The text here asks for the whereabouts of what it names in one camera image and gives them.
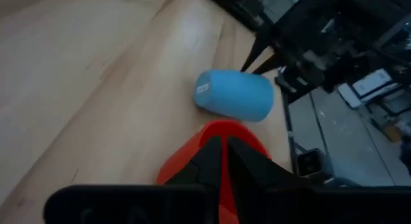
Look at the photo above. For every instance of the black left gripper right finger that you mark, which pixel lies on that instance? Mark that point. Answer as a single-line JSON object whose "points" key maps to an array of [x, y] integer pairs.
{"points": [[253, 172]]}

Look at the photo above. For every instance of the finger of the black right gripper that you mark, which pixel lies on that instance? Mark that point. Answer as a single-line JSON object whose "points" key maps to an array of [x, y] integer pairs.
{"points": [[271, 63], [257, 50]]}

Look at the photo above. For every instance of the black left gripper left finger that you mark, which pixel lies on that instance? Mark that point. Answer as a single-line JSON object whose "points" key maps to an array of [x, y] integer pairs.
{"points": [[208, 166]]}

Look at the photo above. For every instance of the red mug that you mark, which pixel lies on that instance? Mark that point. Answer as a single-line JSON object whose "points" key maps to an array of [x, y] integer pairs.
{"points": [[224, 127]]}

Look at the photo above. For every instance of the blue cup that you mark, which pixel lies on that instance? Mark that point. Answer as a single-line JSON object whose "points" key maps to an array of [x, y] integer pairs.
{"points": [[234, 95]]}

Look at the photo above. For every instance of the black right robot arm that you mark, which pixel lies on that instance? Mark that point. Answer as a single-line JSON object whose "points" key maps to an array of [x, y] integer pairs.
{"points": [[369, 12]]}

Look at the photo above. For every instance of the white box with dark stripe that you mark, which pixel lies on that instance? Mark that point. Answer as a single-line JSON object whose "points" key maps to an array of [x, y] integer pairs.
{"points": [[369, 86]]}

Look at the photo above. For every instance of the black metal table frame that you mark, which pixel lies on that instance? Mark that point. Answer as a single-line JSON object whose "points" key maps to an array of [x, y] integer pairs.
{"points": [[290, 137]]}

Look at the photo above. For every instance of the small table-level camera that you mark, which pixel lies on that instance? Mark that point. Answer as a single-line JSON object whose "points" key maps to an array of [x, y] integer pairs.
{"points": [[309, 163]]}

